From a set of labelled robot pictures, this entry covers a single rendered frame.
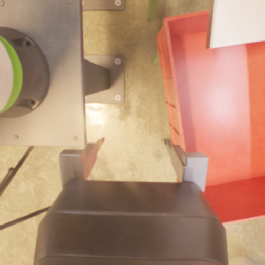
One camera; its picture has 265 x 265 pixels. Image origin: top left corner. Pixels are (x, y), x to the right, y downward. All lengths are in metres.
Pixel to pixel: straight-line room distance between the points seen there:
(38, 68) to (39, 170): 1.26
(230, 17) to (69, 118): 0.36
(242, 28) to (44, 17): 0.37
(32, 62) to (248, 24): 0.41
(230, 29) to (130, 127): 0.95
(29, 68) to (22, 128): 0.12
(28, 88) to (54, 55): 0.07
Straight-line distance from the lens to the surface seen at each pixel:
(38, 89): 0.35
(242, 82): 0.81
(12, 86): 0.29
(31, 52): 0.35
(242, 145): 0.86
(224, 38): 0.47
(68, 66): 0.35
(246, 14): 0.48
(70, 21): 0.36
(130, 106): 1.26
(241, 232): 1.90
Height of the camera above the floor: 1.25
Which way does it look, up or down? 75 degrees down
